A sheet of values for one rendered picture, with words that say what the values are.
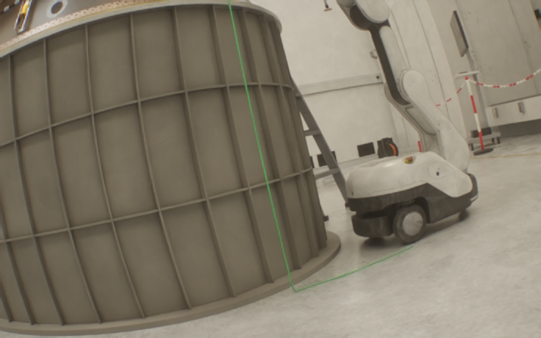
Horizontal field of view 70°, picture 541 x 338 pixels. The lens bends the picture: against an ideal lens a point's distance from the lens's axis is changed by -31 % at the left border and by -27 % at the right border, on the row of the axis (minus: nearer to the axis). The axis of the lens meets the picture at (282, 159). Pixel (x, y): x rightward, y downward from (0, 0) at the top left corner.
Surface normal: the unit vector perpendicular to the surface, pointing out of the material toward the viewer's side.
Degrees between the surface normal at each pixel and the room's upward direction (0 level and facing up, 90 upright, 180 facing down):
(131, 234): 90
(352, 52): 90
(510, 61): 90
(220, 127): 90
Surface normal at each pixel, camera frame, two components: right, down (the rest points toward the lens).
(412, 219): 0.25, -0.05
